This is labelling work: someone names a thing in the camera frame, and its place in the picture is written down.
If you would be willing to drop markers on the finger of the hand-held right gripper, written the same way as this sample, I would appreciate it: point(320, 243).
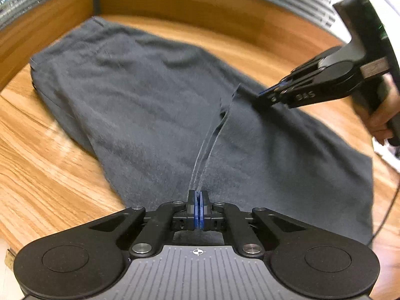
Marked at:
point(300, 75)
point(301, 96)

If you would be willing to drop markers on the dark grey pants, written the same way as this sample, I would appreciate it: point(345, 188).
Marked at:
point(156, 100)

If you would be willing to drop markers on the person's right hand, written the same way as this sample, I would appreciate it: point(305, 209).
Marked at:
point(379, 122)

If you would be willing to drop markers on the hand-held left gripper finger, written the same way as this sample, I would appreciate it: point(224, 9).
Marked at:
point(197, 212)
point(201, 212)

